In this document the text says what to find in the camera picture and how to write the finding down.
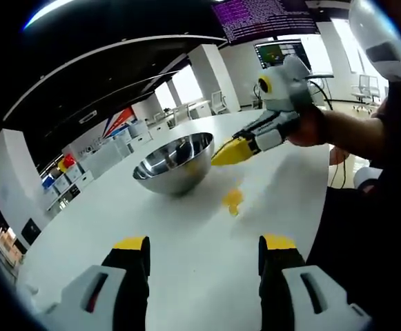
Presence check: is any small yellow food piece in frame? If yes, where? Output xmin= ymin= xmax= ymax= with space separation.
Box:
xmin=222 ymin=188 xmax=245 ymax=217

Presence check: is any white worn device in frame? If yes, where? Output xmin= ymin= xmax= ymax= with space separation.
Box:
xmin=348 ymin=0 xmax=401 ymax=82

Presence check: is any row of white storage boxes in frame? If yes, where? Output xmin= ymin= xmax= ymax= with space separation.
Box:
xmin=43 ymin=120 xmax=153 ymax=211

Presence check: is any computer monitor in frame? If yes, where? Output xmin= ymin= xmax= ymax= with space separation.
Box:
xmin=254 ymin=40 xmax=311 ymax=70

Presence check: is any white square pillar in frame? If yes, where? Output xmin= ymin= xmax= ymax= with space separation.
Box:
xmin=0 ymin=129 xmax=49 ymax=245

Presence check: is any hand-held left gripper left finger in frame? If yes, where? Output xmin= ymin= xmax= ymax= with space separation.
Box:
xmin=44 ymin=236 xmax=151 ymax=331

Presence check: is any white rounded device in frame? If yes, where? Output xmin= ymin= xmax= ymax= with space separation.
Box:
xmin=353 ymin=167 xmax=382 ymax=190

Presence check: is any red and blue wall banner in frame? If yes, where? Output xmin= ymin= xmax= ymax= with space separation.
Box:
xmin=101 ymin=106 xmax=135 ymax=139

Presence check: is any white office chair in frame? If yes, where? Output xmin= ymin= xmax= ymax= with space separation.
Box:
xmin=351 ymin=74 xmax=382 ymax=104
xmin=210 ymin=91 xmax=229 ymax=114

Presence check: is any person's right hand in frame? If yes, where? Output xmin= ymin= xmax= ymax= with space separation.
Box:
xmin=286 ymin=105 xmax=329 ymax=147

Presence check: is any ceiling light strip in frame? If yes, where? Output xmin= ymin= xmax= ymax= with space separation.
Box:
xmin=23 ymin=0 xmax=84 ymax=30

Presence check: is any person's dark clothing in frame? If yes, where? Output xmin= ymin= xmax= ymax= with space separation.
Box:
xmin=306 ymin=79 xmax=401 ymax=311

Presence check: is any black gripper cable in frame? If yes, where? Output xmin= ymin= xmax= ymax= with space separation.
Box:
xmin=329 ymin=144 xmax=350 ymax=189

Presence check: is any white table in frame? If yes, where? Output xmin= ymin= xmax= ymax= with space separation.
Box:
xmin=15 ymin=110 xmax=331 ymax=331

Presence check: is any large wall screen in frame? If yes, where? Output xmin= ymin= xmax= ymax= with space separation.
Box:
xmin=211 ymin=0 xmax=317 ymax=44

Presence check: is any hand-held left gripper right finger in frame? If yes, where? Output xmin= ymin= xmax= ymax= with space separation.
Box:
xmin=257 ymin=234 xmax=372 ymax=331

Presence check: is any stainless steel bowl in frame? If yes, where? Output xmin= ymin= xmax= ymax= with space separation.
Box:
xmin=133 ymin=132 xmax=215 ymax=194

